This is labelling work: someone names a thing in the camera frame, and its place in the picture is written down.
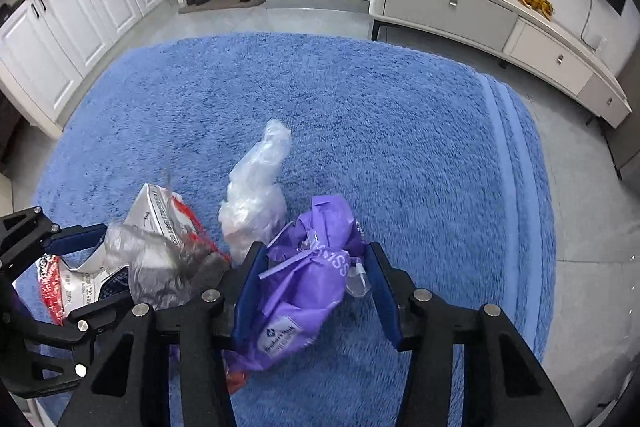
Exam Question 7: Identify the white TV console cabinet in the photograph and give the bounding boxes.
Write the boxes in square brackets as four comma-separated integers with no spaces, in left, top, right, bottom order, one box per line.
[369,0,631,128]

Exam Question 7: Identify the clear white plastic bag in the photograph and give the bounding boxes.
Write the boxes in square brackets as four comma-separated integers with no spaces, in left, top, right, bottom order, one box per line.
[218,119,292,265]

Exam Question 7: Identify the white lower cabinets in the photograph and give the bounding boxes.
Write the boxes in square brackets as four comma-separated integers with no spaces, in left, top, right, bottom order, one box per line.
[1,0,164,139]

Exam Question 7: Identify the white router device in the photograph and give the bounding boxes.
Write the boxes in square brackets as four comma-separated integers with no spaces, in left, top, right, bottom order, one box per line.
[591,35,608,54]

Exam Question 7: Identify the brown door mat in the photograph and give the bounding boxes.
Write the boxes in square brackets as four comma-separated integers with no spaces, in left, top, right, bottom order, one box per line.
[178,0,266,14]

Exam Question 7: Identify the blue fluffy towel mat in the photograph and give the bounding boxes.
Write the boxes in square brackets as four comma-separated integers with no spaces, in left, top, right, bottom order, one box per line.
[14,31,558,427]

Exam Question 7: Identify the purple plastic bag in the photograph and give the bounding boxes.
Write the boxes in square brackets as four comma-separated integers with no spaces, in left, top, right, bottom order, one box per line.
[226,195,371,373]

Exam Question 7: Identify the small red chip packet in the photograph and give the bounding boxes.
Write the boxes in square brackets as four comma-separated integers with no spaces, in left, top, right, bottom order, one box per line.
[226,369,248,395]

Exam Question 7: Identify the red white konjac snack packet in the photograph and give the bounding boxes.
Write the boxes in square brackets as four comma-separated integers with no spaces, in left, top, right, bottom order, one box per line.
[35,255,113,325]

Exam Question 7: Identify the white printed paper wrapper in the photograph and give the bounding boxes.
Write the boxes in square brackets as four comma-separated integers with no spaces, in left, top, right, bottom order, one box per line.
[81,183,203,299]

